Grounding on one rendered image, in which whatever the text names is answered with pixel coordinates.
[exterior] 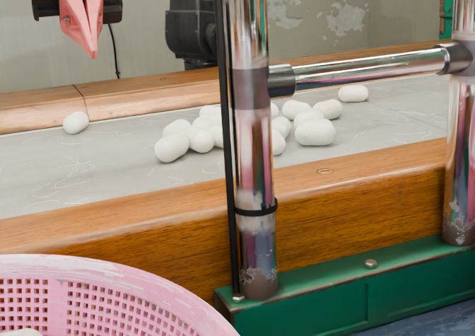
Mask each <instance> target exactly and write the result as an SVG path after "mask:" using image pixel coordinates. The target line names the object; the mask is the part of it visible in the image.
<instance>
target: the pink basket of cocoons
mask: <svg viewBox="0 0 475 336"><path fill-rule="evenodd" d="M0 279H3V280H4V283H3V284H0V289H4V293H0V333H4V332H12V331H15V330H20V326H19V325H22V326H23V329H24V328H28V326H29V325H31V329H34V330H36V325H37V326H39V330H36V331H38V332H40V333H41V334H42V336H45V335H46V336H85V335H84V332H86V336H92V333H93V334H94V335H93V336H100V335H101V336H122V333H123V336H165V334H166V336H239V334H238V333H237V332H236V330H235V329H234V328H233V326H232V325H231V324H230V323H229V322H228V321H227V320H226V319H225V318H224V317H223V316H222V315H221V314H220V313H219V312H218V311H216V310H215V309H214V308H213V307H211V306H210V305H209V304H208V303H207V302H205V301H203V300H202V299H201V298H199V297H198V296H196V295H195V294H193V293H192V292H190V291H188V290H186V289H185V288H183V287H181V286H179V285H177V284H175V283H173V282H171V281H169V280H167V279H164V278H162V277H159V276H157V275H154V274H151V273H149V272H145V271H143V270H139V269H136V268H133V267H129V266H126V265H121V264H117V263H113V262H108V261H104V260H96V259H91V258H86V257H74V256H66V255H43V254H9V255H0ZM9 279H13V283H12V284H9ZM18 279H22V284H19V283H18ZM27 279H30V284H27ZM36 279H39V280H40V283H39V284H36ZM45 279H48V284H45ZM71 282H73V286H71ZM79 283H81V287H78V285H79ZM87 284H89V289H87ZM95 286H97V287H98V288H97V290H95ZM103 287H104V288H105V292H103ZM18 288H22V293H18ZM9 289H13V293H9ZM28 289H30V293H28ZM36 289H39V293H36ZM45 289H48V294H45ZM111 289H112V290H113V292H112V294H111ZM70 291H72V292H73V296H70ZM119 291H120V296H119ZM78 293H81V297H79V296H78ZM86 294H89V296H88V298H86ZM127 294H128V297H127V298H126V295H127ZM95 296H97V298H96V300H95V299H94V298H95ZM134 296H135V301H134ZM103 297H105V299H104V301H102V298H103ZM1 298H4V302H1ZM10 298H13V302H10ZM18 298H22V302H19V301H18ZM28 298H30V302H28ZM36 298H39V302H36ZM45 299H47V303H45ZM110 299H112V303H110ZM141 300H142V303H141ZM70 301H72V305H70ZM118 301H119V305H117V303H118ZM78 302H81V303H80V306H78ZM148 302H149V306H148ZM87 303H88V307H87V308H86V304H87ZM125 304H127V307H126V308H125ZM94 305H96V307H95V309H94ZM133 306H134V310H132V308H133ZM1 307H5V311H1ZM10 307H13V311H10ZM19 307H22V311H19ZM28 307H30V311H28ZM36 307H39V311H36ZM102 307H103V311H102ZM155 307H156V309H155ZM45 308H47V312H45ZM110 309H111V313H109V310H110ZM140 309H141V312H140ZM69 310H71V311H72V314H69ZM162 310H163V312H162ZM78 311H80V315H78ZM117 311H119V312H118V315H117ZM147 312H148V316H147ZM86 313H88V317H86ZM125 313H126V315H125V317H124V314H125ZM169 313H170V315H169ZM93 314H94V315H95V318H93ZM2 316H5V320H1V317H2ZM11 316H13V319H14V320H11ZM19 316H22V317H23V320H19ZM28 316H30V317H31V320H28ZM36 316H39V320H36ZM101 316H102V320H101ZM132 316H133V318H132V319H131V317H132ZM154 316H155V318H154V319H153V317H154ZM45 317H47V321H45ZM175 317H176V320H175ZM109 318H110V322H108V319H109ZM139 319H140V321H139ZM160 319H161V322H160ZM69 320H71V324H70V323H69ZM116 320H117V325H116ZM77 321H79V325H77ZM85 322H86V323H87V327H86V326H85ZM123 323H124V327H123ZM93 324H95V325H94V328H93ZM2 325H5V326H6V329H5V330H2ZM11 325H14V330H11ZM167 325H168V326H167ZM45 326H47V330H45ZM100 326H102V329H101V330H100ZM130 326H131V330H130ZM152 327H153V329H152ZM107 328H109V332H108V331H107ZM69 329H71V333H69ZM137 329H139V331H138V332H137ZM159 329H160V332H159ZM77 330H78V334H76V331H77ZM115 330H116V334H115ZM144 332H145V335H144Z"/></svg>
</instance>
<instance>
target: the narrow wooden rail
mask: <svg viewBox="0 0 475 336"><path fill-rule="evenodd" d="M446 143H447V137H441V138H437V139H430V140H425V141H419V142H414V143H410V144H403V145H399V146H392V147H387V148H383V149H376V150H372V151H365V152H361V153H354V154H349V155H345V156H338V157H334V158H327V159H323V160H318V161H312V162H307V163H300V164H296V165H292V166H285V167H280V168H274V196H275V198H276V199H277V200H278V209H277V210H276V211H275V217H276V254H277V272H278V273H280V272H285V271H288V270H294V269H297V268H300V267H305V266H308V265H313V264H317V263H320V262H325V261H329V260H334V259H337V258H340V257H346V256H349V255H354V254H357V253H362V252H365V251H369V250H374V249H377V248H382V247H385V246H388V245H394V244H397V243H403V242H406V241H411V240H414V239H417V238H422V237H426V236H431V235H434V234H437V233H442V217H443V202H444V187H445V159H446ZM9 254H43V255H66V256H74V257H86V258H91V259H96V260H104V261H108V262H113V263H117V264H121V265H126V266H129V267H133V268H136V269H139V270H143V271H145V272H149V273H151V274H154V275H157V276H159V277H162V278H164V279H167V280H169V281H171V282H173V283H175V284H177V285H179V286H181V287H183V288H185V289H186V290H188V291H190V292H192V293H193V294H195V295H196V296H198V297H199V298H201V299H202V300H203V301H205V302H207V303H208V304H209V305H210V306H211V307H213V308H214V309H215V306H214V296H213V291H214V289H217V288H220V287H223V286H228V285H231V284H232V276H231V265H230V244H229V232H228V209H227V197H226V186H225V178H220V179H216V180H209V181H204V182H200V183H193V184H189V185H182V186H178V187H171V188H167V189H162V190H155V191H151V192H144V193H140V194H135V195H129V196H124V197H117V198H113V199H106V200H102V201H97V202H91V203H86V204H79V205H75V206H71V207H64V208H59V209H53V210H48V211H44V212H37V213H33V214H26V215H22V216H15V217H10V218H6V219H0V255H9Z"/></svg>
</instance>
